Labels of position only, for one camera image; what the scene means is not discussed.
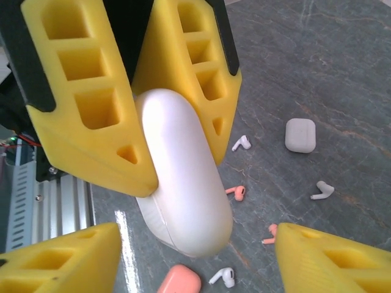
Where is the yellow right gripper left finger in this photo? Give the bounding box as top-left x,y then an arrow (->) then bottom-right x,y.
0,222 -> 123,293

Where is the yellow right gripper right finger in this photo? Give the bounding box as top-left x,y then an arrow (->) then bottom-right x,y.
274,222 -> 391,293

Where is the pink wireless earbud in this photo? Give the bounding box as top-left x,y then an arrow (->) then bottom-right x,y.
225,184 -> 247,203
261,223 -> 279,245

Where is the white wireless earbud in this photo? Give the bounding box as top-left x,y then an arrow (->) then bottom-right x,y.
310,180 -> 335,201
231,134 -> 252,153
208,267 -> 236,289

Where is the white earbud charging case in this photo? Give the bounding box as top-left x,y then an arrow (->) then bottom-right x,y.
134,88 -> 235,259

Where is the pink earbud charging case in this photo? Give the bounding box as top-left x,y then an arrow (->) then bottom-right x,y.
152,264 -> 203,293

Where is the grey earbud charging case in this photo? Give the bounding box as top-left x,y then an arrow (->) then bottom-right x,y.
284,118 -> 316,154

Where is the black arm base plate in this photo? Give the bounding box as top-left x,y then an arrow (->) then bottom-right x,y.
35,145 -> 67,184

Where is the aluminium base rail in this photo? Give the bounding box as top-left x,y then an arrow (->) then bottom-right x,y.
33,175 -> 96,237

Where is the slotted grey cable duct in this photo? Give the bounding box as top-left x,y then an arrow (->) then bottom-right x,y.
5,164 -> 39,253

